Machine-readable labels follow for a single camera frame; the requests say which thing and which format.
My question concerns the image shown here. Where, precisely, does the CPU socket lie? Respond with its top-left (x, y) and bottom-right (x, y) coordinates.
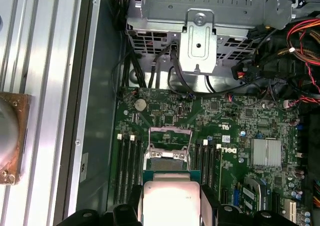
top-left (144, 150), bottom-right (193, 172)

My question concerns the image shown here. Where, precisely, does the black wire bundle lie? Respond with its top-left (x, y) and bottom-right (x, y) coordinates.
top-left (229, 25), bottom-right (320, 104)

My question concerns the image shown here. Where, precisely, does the black fan shroud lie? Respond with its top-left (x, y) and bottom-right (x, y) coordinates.
top-left (297, 105), bottom-right (320, 179)

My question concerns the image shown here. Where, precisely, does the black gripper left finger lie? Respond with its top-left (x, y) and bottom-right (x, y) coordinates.
top-left (57, 185), bottom-right (143, 226)

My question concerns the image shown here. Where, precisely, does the black RAM slot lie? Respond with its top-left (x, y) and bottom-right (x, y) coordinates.
top-left (120, 133), bottom-right (130, 205)
top-left (134, 133), bottom-right (144, 187)
top-left (112, 133), bottom-right (124, 205)
top-left (126, 134), bottom-right (137, 202)
top-left (201, 138), bottom-right (210, 186)
top-left (195, 137), bottom-right (204, 186)
top-left (208, 142), bottom-right (216, 187)

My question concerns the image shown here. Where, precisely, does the black PC case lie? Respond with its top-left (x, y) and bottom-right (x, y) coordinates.
top-left (55, 0), bottom-right (320, 226)

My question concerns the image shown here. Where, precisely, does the silver coin battery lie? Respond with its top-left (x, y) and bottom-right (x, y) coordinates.
top-left (134, 98), bottom-right (146, 111)

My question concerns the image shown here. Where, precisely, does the metal disk bay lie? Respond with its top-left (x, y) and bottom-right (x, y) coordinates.
top-left (125, 0), bottom-right (294, 75)

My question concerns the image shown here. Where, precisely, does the silver chipset heatsink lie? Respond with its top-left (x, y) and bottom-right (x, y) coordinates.
top-left (249, 137), bottom-right (282, 167)

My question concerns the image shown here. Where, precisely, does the green motherboard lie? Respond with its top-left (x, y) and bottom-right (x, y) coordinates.
top-left (106, 86), bottom-right (312, 226)

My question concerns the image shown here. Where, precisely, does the silver CPU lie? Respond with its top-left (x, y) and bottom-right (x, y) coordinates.
top-left (141, 169), bottom-right (202, 226)

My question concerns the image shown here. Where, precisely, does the orange wire bundle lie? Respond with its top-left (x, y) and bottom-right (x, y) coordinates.
top-left (284, 18), bottom-right (320, 67)

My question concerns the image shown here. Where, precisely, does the black data wire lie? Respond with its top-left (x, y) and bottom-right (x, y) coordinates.
top-left (167, 44), bottom-right (218, 94)

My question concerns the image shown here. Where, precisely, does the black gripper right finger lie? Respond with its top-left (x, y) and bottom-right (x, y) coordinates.
top-left (199, 185), bottom-right (283, 226)

